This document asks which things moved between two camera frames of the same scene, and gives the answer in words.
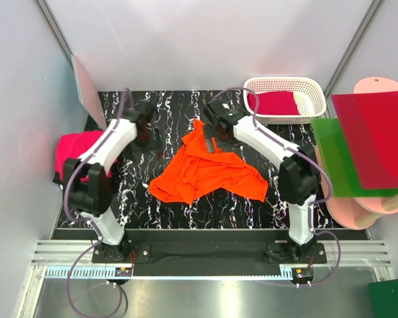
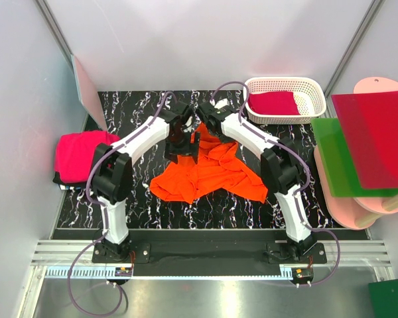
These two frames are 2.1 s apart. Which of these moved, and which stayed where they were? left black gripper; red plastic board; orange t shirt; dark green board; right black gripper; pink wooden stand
Moved: left black gripper; right black gripper
Stayed: dark green board; red plastic board; orange t shirt; pink wooden stand
